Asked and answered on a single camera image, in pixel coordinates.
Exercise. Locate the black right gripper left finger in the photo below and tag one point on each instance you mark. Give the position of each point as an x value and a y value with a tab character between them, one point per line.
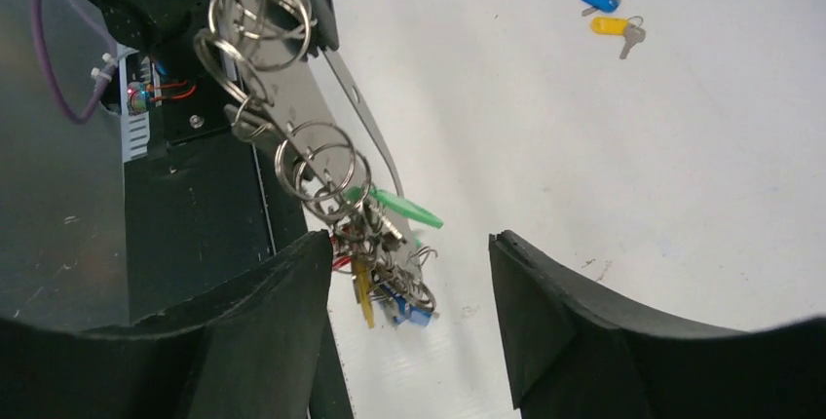
248	348

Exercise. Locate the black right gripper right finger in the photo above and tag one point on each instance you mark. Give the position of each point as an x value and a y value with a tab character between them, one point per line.
576	349

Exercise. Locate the red tag key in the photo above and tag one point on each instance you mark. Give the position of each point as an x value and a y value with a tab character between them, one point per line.
342	248

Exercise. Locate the light blue tag key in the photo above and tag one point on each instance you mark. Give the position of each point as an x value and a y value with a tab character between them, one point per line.
399	311

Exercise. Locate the green tag key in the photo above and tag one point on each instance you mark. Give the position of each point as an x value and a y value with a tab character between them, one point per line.
380	200

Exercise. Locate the yellow tag key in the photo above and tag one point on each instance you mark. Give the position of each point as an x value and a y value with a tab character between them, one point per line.
630	29

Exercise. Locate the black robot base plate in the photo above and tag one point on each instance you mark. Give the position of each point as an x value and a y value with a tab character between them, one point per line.
201	209

